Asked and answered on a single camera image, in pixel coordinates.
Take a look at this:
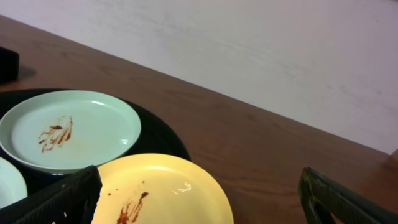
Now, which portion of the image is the yellow plate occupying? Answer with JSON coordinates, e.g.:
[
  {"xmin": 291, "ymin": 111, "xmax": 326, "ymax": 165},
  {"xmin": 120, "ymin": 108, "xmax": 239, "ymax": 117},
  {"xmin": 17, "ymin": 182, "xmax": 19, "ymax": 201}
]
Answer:
[{"xmin": 92, "ymin": 154, "xmax": 234, "ymax": 224}]

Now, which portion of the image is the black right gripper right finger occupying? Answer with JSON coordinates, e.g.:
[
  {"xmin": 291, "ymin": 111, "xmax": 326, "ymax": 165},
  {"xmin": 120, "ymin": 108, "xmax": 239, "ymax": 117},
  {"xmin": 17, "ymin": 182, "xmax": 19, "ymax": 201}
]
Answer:
[{"xmin": 298, "ymin": 167, "xmax": 397, "ymax": 224}]

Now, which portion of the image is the mint plate with two drops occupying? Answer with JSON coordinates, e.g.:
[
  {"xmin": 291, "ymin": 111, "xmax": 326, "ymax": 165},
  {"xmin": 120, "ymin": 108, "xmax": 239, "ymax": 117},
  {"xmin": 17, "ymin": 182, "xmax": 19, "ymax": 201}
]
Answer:
[{"xmin": 0, "ymin": 158, "xmax": 28, "ymax": 208}]

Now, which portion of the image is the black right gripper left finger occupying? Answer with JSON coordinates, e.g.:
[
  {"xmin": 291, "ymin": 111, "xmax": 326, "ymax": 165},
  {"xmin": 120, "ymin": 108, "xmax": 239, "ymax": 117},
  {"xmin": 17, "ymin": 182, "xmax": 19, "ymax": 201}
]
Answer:
[{"xmin": 1, "ymin": 166, "xmax": 102, "ymax": 224}]

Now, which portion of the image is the round black tray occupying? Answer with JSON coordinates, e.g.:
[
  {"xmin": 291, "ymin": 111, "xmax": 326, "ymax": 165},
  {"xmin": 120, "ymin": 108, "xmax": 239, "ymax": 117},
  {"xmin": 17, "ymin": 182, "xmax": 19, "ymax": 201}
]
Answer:
[{"xmin": 1, "ymin": 88, "xmax": 191, "ymax": 195}]

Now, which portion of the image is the mint plate with sauce smear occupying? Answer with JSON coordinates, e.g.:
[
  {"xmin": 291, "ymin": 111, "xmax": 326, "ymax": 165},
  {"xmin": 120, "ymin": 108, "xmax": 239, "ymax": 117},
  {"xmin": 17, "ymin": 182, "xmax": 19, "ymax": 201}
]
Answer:
[{"xmin": 1, "ymin": 90, "xmax": 141, "ymax": 174}]

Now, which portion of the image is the black rectangular tray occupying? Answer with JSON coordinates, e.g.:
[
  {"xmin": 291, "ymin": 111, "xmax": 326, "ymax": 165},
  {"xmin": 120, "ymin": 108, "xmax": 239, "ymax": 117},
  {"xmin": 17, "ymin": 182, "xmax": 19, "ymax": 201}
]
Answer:
[{"xmin": 0, "ymin": 47, "xmax": 20, "ymax": 84}]

